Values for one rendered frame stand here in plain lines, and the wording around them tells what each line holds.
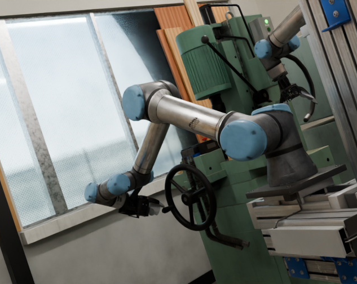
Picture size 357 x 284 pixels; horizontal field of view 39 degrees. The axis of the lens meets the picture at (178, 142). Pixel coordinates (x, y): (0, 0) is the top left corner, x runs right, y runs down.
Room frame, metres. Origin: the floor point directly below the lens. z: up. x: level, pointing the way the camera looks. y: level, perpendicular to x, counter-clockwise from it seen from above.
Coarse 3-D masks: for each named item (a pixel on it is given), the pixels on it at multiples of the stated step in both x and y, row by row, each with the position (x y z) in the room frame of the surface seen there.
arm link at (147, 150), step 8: (160, 80) 1.73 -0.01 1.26; (176, 88) 1.73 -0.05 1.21; (176, 96) 1.72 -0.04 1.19; (152, 128) 1.83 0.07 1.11; (160, 128) 1.82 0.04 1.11; (168, 128) 1.84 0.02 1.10; (144, 136) 1.87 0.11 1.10; (152, 136) 1.84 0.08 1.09; (160, 136) 1.84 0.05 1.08; (144, 144) 1.87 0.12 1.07; (152, 144) 1.86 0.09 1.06; (160, 144) 1.87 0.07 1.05; (144, 152) 1.88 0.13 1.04; (152, 152) 1.88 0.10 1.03; (136, 160) 1.92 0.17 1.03; (144, 160) 1.90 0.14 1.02; (152, 160) 1.91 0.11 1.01; (136, 168) 1.93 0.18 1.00; (144, 168) 1.92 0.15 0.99; (136, 176) 1.94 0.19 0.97; (144, 176) 1.95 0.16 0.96; (152, 176) 2.00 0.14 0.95; (136, 184) 1.94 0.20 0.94; (144, 184) 1.99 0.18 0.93
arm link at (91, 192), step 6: (90, 186) 1.93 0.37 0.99; (96, 186) 1.93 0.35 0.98; (90, 192) 1.92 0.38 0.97; (96, 192) 1.92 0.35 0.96; (90, 198) 1.92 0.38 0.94; (96, 198) 1.93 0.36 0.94; (102, 198) 1.92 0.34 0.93; (114, 198) 1.97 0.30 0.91; (102, 204) 1.96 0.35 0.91; (108, 204) 1.97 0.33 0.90
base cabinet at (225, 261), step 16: (336, 176) 2.41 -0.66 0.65; (224, 208) 2.22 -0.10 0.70; (240, 208) 2.15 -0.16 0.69; (224, 224) 2.24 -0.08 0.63; (240, 224) 2.17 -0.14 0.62; (208, 240) 2.34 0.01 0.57; (256, 240) 2.13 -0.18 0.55; (208, 256) 2.38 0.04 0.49; (224, 256) 2.29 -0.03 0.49; (240, 256) 2.22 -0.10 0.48; (256, 256) 2.15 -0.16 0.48; (272, 256) 2.08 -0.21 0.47; (224, 272) 2.32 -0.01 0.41; (240, 272) 2.24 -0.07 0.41; (256, 272) 2.17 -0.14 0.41; (272, 272) 2.11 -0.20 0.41
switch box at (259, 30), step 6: (258, 18) 2.38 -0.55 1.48; (264, 18) 2.41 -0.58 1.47; (270, 18) 2.44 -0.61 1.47; (252, 24) 2.41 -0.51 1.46; (258, 24) 2.38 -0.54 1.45; (264, 24) 2.39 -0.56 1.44; (270, 24) 2.43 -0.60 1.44; (252, 30) 2.42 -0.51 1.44; (258, 30) 2.39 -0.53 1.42; (264, 30) 2.38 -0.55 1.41; (258, 36) 2.40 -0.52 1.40; (264, 36) 2.38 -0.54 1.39
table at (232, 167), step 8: (232, 160) 2.12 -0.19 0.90; (256, 160) 2.02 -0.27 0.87; (264, 160) 2.01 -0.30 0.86; (224, 168) 2.16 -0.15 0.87; (232, 168) 2.13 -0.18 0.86; (240, 168) 2.10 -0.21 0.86; (248, 168) 2.06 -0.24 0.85; (176, 176) 2.40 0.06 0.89; (208, 176) 2.11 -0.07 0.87; (216, 176) 2.12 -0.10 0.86; (224, 176) 2.15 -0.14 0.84; (184, 184) 2.23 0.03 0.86
